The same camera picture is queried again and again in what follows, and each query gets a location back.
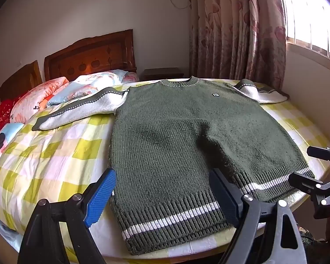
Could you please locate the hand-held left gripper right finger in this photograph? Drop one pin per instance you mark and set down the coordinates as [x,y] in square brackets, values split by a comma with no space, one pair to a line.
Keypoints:
[224,198]

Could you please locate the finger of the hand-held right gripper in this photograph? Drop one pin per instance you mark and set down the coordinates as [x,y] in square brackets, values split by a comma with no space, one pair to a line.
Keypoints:
[323,154]
[305,182]

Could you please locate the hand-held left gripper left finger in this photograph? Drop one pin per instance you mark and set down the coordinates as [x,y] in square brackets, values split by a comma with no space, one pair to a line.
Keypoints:
[100,199]

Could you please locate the green knit sweater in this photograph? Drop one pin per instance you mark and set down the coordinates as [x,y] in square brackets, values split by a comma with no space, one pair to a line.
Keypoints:
[167,143]

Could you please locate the person's dark patterned clothing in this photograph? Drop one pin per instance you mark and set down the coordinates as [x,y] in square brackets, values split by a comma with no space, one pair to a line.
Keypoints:
[319,249]

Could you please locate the bed with checkered sheet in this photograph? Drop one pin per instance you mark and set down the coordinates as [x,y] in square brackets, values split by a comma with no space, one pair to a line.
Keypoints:
[57,154]

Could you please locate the light blue floral pillow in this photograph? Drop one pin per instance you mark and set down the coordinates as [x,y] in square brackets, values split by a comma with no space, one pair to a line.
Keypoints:
[85,85]

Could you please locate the pink floral pillow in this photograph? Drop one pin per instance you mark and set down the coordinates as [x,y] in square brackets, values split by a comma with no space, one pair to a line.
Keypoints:
[35,99]

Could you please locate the red patterned blanket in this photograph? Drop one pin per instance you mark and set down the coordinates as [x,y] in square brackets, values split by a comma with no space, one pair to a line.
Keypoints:
[0,118]

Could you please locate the window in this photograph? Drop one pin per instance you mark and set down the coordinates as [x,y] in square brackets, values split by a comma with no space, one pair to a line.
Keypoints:
[313,16]

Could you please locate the dark wooden nightstand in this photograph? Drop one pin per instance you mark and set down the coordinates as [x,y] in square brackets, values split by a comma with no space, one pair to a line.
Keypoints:
[162,73]

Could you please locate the large carved wooden headboard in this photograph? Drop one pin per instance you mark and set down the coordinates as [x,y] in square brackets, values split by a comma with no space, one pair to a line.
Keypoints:
[90,57]

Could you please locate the small wooden headboard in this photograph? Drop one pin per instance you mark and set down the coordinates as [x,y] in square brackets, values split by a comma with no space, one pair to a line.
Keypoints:
[19,79]

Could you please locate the pink floral curtain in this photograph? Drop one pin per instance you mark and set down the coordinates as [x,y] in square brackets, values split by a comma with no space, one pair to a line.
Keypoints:
[236,33]

